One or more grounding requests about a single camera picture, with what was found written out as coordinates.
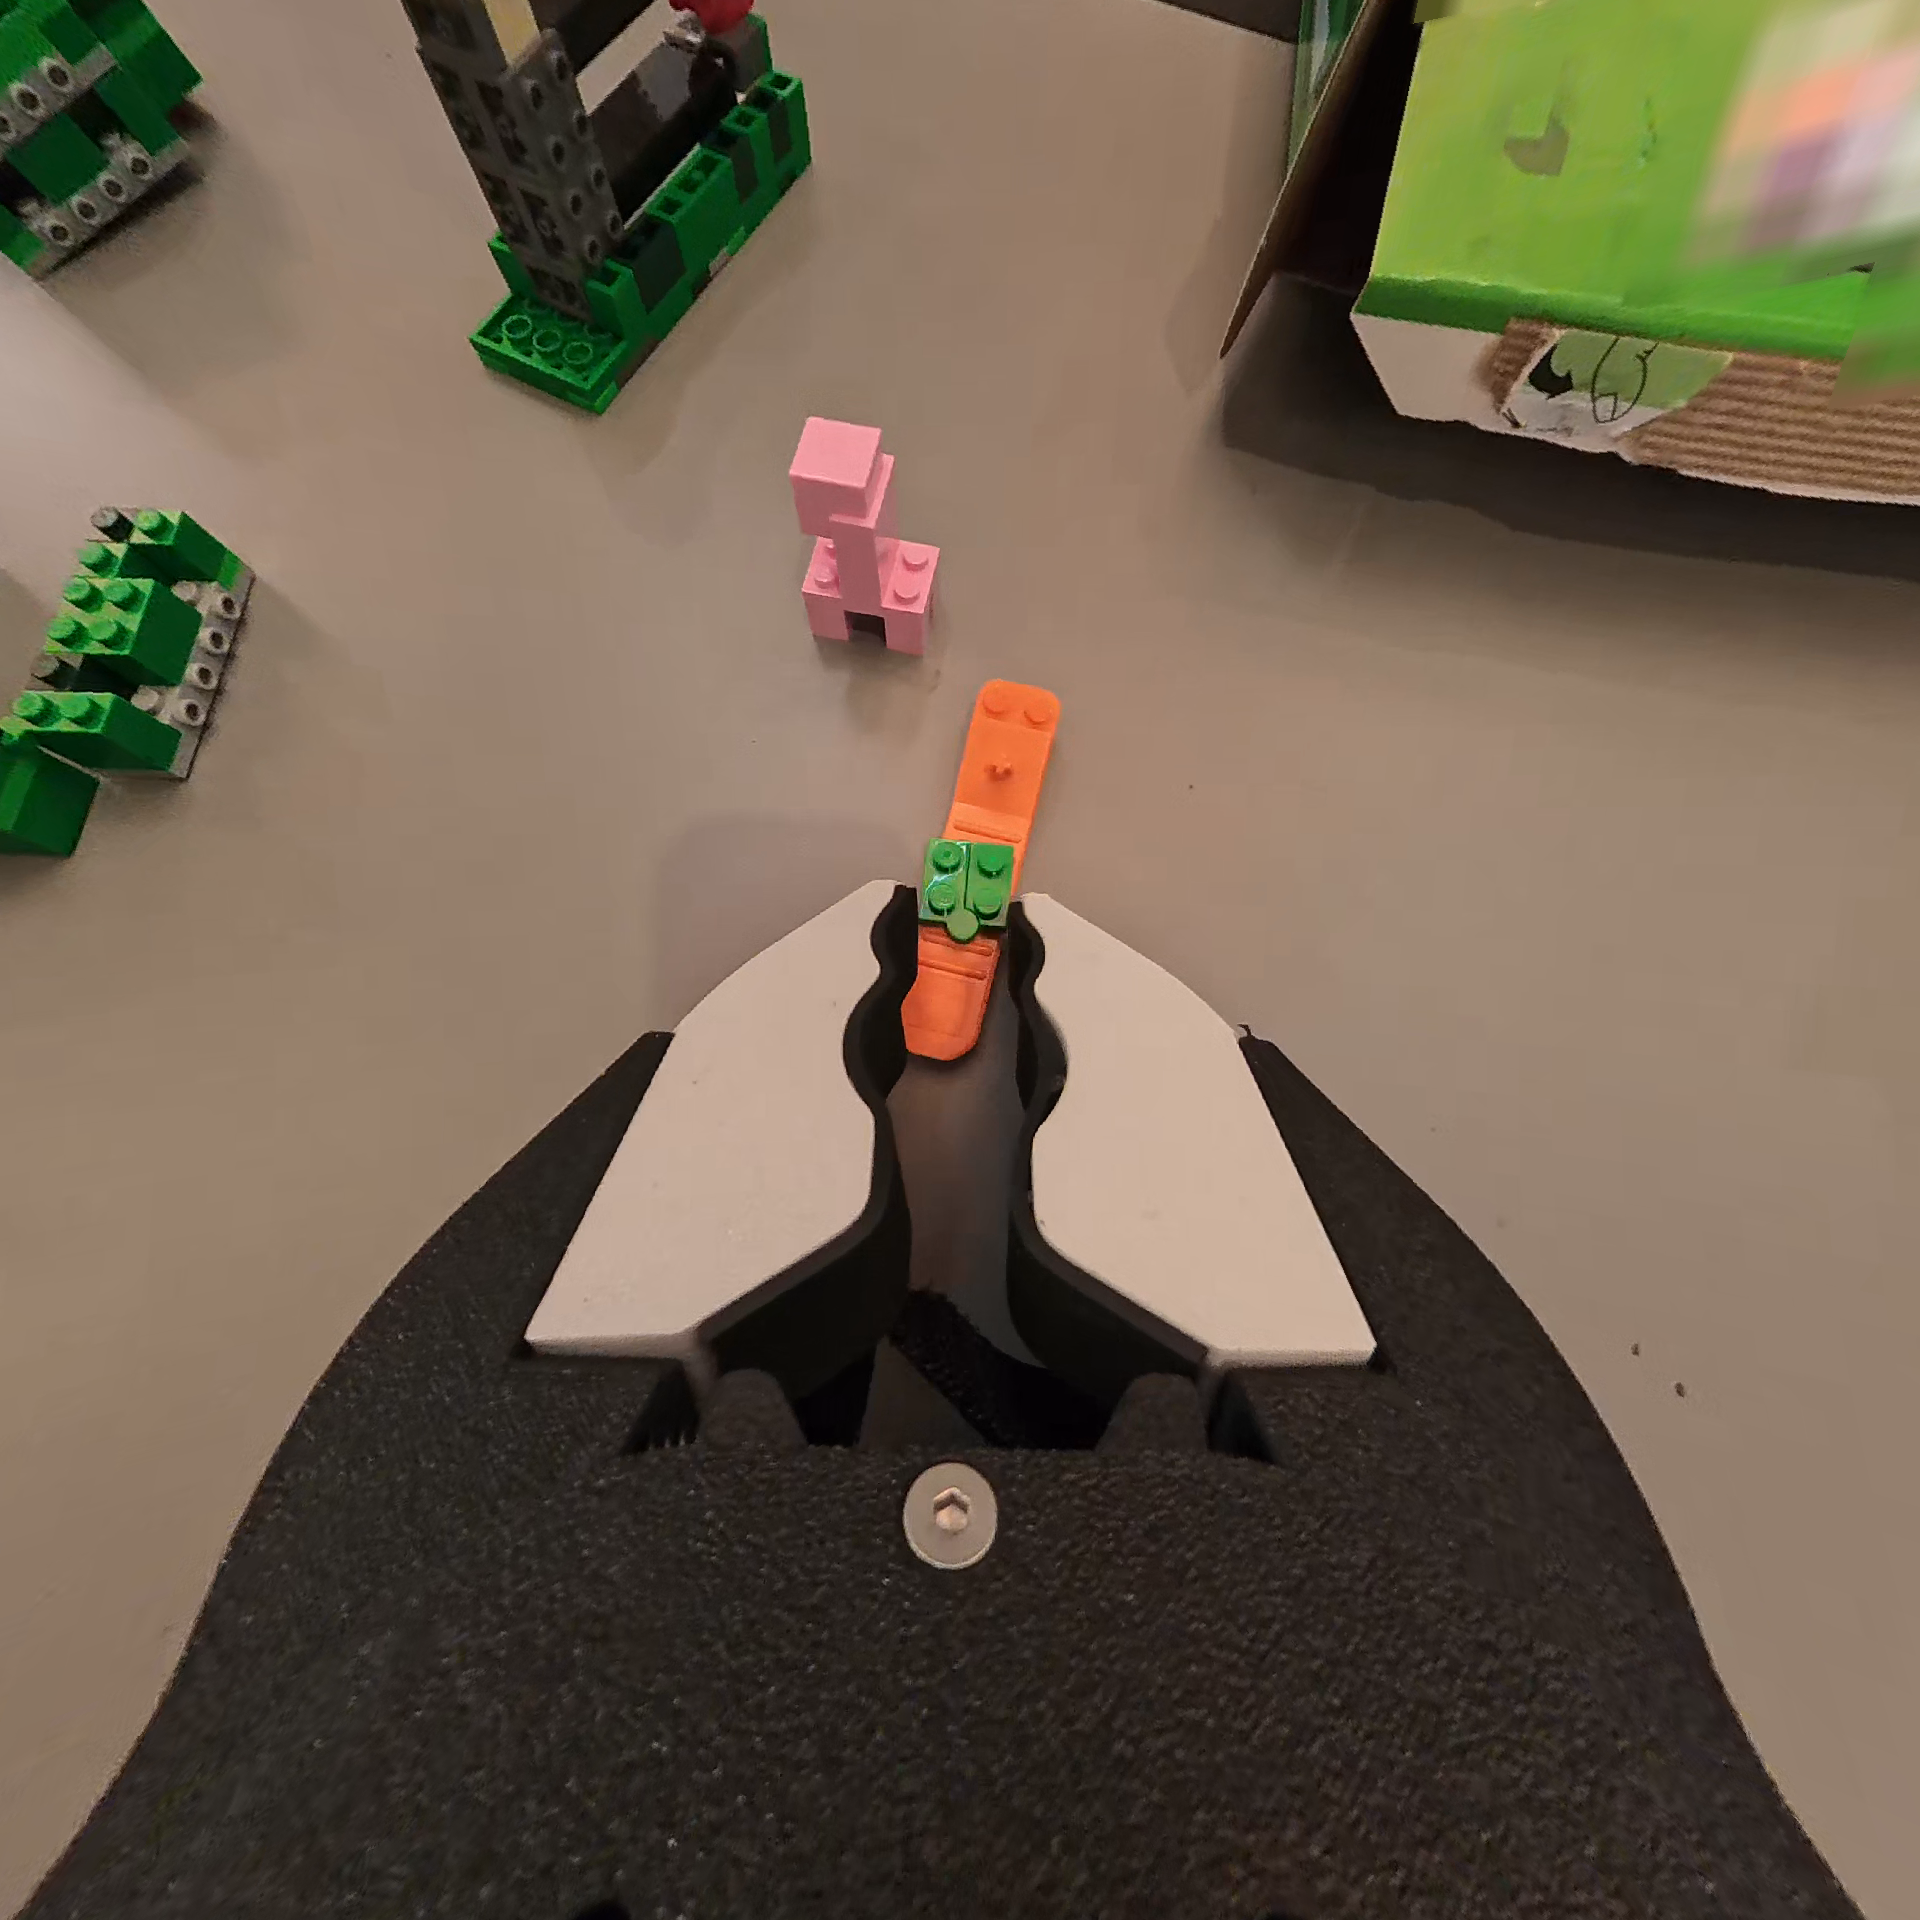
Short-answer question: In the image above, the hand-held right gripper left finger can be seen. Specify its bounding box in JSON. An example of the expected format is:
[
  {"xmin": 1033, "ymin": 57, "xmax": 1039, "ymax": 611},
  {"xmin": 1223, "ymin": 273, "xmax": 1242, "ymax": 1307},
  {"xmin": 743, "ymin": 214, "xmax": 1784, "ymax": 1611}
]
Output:
[{"xmin": 526, "ymin": 880, "xmax": 922, "ymax": 1365}]

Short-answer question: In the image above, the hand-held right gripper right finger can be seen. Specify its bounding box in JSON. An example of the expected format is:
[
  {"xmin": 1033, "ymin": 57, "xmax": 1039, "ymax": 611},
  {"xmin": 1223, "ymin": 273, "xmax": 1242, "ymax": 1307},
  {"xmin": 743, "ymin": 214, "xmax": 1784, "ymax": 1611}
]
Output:
[{"xmin": 1021, "ymin": 893, "xmax": 1378, "ymax": 1369}]

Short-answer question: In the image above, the small green brick plate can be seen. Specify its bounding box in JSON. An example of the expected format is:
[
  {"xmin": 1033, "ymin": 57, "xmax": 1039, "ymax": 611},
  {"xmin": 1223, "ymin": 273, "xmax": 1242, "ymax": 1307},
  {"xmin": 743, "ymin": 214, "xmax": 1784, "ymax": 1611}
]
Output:
[{"xmin": 919, "ymin": 837, "xmax": 1023, "ymax": 945}]

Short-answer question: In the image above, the orange brick separator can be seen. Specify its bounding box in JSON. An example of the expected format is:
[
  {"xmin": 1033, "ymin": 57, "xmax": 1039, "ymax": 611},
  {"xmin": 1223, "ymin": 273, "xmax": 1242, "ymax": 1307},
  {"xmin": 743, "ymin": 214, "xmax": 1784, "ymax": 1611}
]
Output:
[{"xmin": 901, "ymin": 679, "xmax": 1065, "ymax": 1065}]

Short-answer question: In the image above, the pink brick pig figure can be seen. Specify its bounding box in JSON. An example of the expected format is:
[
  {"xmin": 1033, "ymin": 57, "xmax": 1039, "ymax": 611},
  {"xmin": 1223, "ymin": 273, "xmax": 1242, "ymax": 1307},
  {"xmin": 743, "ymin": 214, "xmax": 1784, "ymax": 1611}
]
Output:
[{"xmin": 792, "ymin": 417, "xmax": 944, "ymax": 659}]

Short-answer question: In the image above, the green and grey brick build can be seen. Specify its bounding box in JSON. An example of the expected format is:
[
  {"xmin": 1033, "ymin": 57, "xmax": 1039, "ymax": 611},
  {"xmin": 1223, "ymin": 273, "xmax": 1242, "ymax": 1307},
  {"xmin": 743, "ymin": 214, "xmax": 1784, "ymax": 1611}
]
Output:
[
  {"xmin": 0, "ymin": 505, "xmax": 257, "ymax": 859},
  {"xmin": 0, "ymin": 0, "xmax": 203, "ymax": 279}
]

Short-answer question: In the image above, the grey and green brick tower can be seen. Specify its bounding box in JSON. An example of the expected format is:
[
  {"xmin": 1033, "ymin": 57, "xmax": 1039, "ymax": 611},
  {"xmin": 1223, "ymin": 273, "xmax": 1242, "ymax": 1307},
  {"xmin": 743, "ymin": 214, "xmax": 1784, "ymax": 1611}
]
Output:
[{"xmin": 399, "ymin": 0, "xmax": 817, "ymax": 419}]

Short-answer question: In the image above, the green cardboard box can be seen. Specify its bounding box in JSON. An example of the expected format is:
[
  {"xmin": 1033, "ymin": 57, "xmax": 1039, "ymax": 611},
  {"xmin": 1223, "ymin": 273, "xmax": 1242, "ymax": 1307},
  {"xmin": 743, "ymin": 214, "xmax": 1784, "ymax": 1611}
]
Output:
[{"xmin": 1219, "ymin": 0, "xmax": 1920, "ymax": 505}]

